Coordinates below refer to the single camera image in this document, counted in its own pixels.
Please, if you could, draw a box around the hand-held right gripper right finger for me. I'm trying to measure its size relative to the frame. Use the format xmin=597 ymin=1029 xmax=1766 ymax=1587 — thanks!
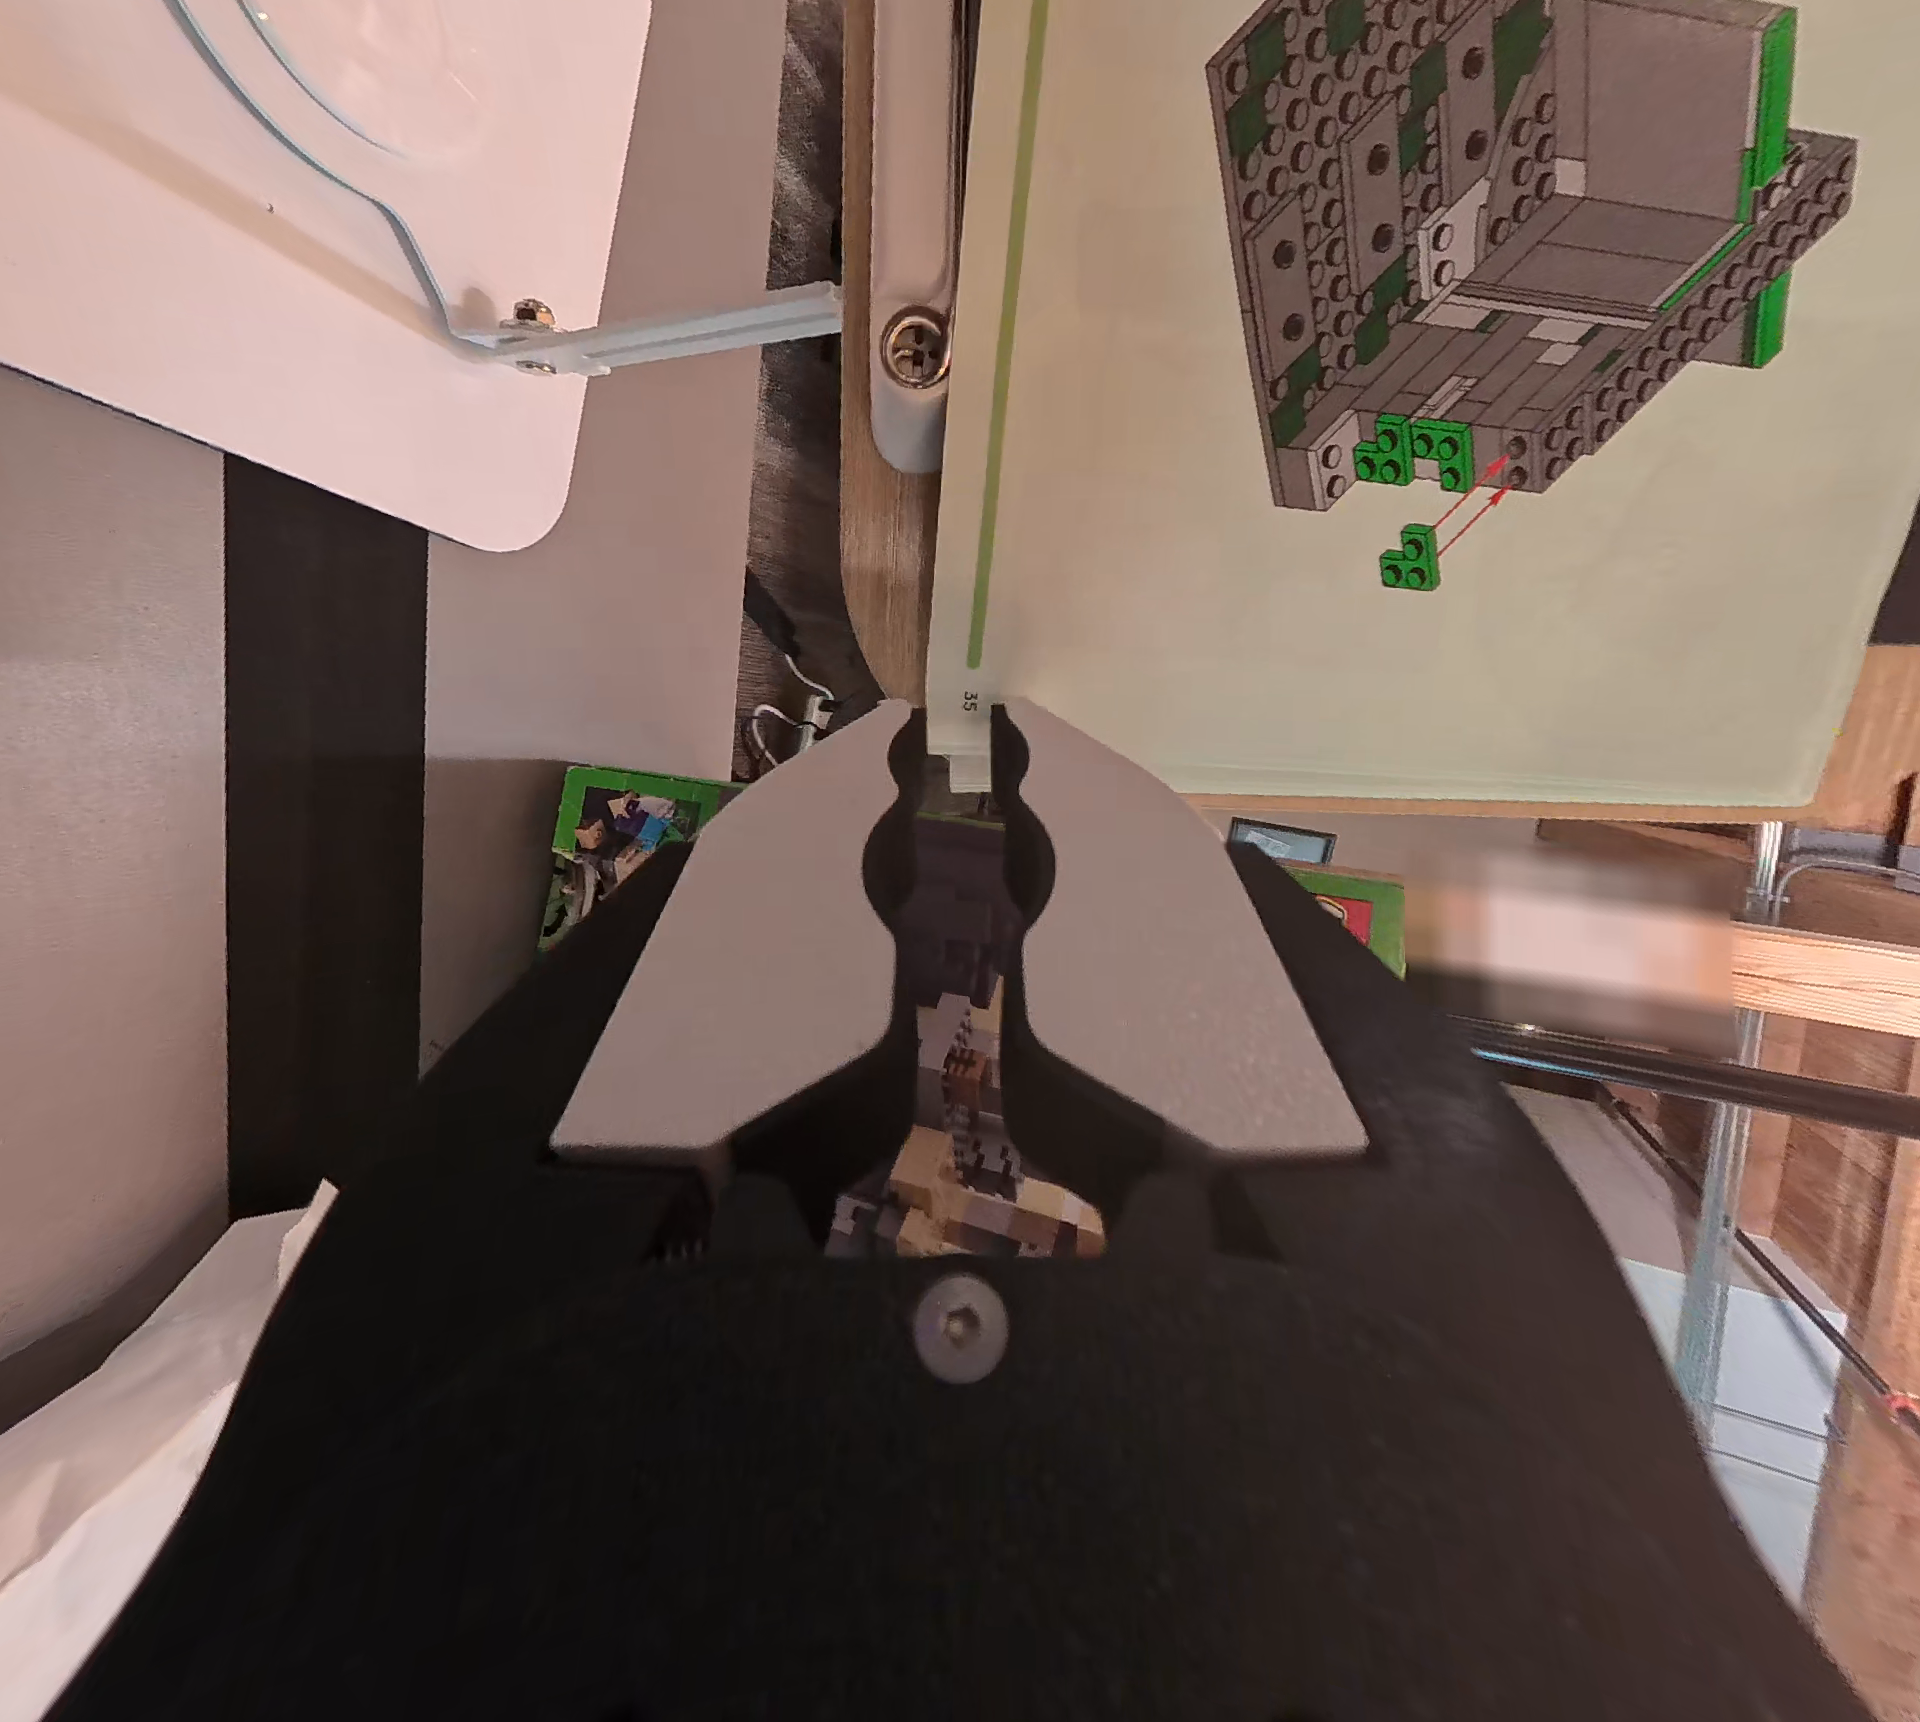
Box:
xmin=992 ymin=697 xmax=1373 ymax=1256

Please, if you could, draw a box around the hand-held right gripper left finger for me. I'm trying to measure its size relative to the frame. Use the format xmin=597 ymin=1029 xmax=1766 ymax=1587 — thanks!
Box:
xmin=549 ymin=700 xmax=925 ymax=1256

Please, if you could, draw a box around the brick instruction booklet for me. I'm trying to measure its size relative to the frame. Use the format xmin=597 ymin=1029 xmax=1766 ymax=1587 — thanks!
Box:
xmin=922 ymin=0 xmax=1920 ymax=812

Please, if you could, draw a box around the white and wooden book stand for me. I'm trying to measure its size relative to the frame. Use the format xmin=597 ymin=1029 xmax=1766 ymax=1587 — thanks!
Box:
xmin=0 ymin=0 xmax=966 ymax=705

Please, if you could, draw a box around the green toy brick set box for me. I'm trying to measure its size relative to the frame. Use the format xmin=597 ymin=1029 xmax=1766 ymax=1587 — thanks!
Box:
xmin=538 ymin=763 xmax=1413 ymax=1259

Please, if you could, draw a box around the white paper bag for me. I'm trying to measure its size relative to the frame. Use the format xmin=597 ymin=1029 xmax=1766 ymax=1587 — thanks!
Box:
xmin=0 ymin=1178 xmax=342 ymax=1685

